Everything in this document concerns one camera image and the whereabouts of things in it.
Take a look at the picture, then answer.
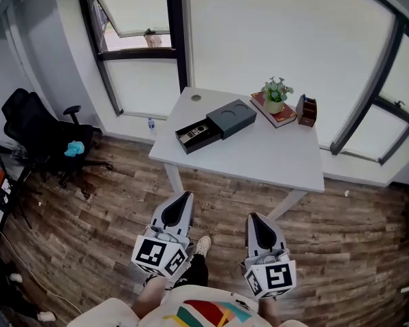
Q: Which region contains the red hardcover book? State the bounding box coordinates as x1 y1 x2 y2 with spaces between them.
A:
249 91 299 129

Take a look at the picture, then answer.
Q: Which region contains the brown wooden pen holder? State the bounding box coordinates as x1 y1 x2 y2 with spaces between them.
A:
295 93 318 129

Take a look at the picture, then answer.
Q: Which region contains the small potted green plant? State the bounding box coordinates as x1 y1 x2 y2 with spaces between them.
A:
260 76 295 115

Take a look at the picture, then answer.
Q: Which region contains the person's right forearm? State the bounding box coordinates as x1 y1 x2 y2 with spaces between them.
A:
257 295 281 326

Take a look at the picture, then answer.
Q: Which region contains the black storage drawer tray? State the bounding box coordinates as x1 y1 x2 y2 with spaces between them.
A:
175 119 225 155

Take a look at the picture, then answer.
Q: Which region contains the person's beige shoe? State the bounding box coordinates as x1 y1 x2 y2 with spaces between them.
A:
194 235 213 257

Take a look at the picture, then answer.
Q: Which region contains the black remote control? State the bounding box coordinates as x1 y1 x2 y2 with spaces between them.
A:
179 123 213 141

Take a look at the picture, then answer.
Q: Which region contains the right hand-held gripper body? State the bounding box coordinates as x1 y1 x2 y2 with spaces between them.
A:
243 247 297 300

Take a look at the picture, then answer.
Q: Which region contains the light blue cloth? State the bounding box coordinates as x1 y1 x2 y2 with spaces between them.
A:
63 140 86 158

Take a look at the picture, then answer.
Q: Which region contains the black office chair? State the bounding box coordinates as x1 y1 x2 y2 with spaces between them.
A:
1 87 114 199

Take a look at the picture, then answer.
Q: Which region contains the black window frame with sash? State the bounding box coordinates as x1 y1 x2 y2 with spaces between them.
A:
75 0 192 117

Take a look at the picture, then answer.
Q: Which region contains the white table leg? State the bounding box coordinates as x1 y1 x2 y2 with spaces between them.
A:
267 188 309 222
164 163 185 198

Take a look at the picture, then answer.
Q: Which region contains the black metal stand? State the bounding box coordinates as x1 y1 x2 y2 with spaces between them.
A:
0 140 33 255

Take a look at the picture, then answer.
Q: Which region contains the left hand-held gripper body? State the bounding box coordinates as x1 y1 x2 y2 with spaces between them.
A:
132 223 192 279

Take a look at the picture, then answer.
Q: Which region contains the person's left forearm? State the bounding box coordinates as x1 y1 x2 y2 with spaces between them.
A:
132 274 168 320

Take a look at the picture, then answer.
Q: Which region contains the dark grey storage box sleeve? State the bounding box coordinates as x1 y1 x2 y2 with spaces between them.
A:
205 98 258 141

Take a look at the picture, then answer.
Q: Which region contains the white floor cable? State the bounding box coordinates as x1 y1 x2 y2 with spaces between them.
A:
0 228 85 315

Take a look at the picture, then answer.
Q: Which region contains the person's black trouser leg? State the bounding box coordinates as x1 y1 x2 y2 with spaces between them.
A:
177 253 209 290

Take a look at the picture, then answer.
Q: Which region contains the person's cream printed shirt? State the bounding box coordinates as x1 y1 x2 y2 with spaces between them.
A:
66 283 309 327

